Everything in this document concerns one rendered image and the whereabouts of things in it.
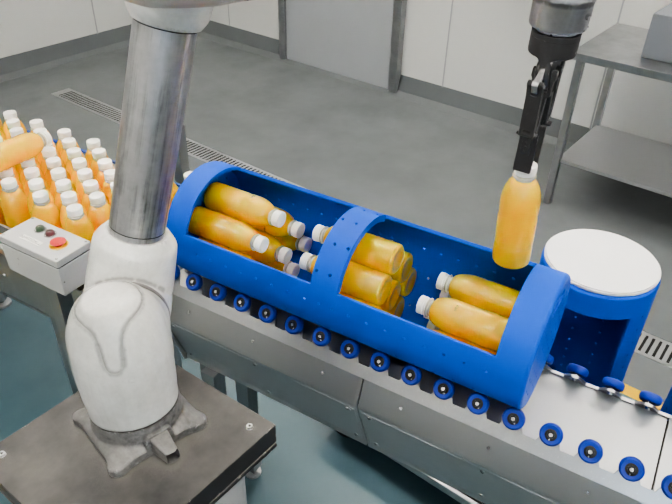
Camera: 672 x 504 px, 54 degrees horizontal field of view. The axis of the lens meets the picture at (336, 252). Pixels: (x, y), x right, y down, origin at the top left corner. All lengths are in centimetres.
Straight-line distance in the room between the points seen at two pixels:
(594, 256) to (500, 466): 61
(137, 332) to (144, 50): 43
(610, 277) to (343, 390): 69
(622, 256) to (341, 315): 77
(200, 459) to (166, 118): 57
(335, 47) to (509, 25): 153
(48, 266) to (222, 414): 61
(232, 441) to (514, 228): 62
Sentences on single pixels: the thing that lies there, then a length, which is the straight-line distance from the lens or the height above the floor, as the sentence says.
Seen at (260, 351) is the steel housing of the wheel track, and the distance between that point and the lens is 162.
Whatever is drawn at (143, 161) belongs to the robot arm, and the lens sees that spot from 114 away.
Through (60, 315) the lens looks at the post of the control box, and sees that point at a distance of 180.
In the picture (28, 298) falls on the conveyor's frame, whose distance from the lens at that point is 209.
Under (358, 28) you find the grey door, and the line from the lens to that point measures 550.
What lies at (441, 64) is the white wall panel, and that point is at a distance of 519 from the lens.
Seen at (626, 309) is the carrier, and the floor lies 99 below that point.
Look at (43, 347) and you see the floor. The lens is 310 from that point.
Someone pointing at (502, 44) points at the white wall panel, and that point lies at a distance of 492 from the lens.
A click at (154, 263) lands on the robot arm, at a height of 128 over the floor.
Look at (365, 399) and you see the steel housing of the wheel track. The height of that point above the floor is 86.
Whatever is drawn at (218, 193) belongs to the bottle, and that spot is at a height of 118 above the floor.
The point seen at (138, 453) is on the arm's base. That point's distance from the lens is 119.
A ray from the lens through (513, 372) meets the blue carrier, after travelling 126.
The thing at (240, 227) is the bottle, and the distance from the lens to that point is 154.
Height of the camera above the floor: 198
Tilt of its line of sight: 35 degrees down
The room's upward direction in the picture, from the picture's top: 2 degrees clockwise
